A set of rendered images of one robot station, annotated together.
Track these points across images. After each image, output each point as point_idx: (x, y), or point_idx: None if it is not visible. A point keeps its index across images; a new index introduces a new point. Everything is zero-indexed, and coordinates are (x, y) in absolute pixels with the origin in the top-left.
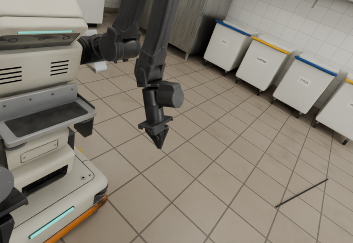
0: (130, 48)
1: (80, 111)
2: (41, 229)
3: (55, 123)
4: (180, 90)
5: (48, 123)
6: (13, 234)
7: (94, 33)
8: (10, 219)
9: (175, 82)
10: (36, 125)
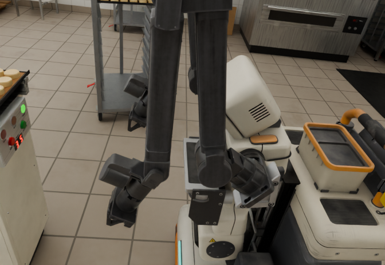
0: (198, 157)
1: (194, 180)
2: (179, 248)
3: (189, 161)
4: (106, 167)
5: (192, 158)
6: (188, 230)
7: (272, 174)
8: (129, 115)
9: (117, 163)
10: (193, 152)
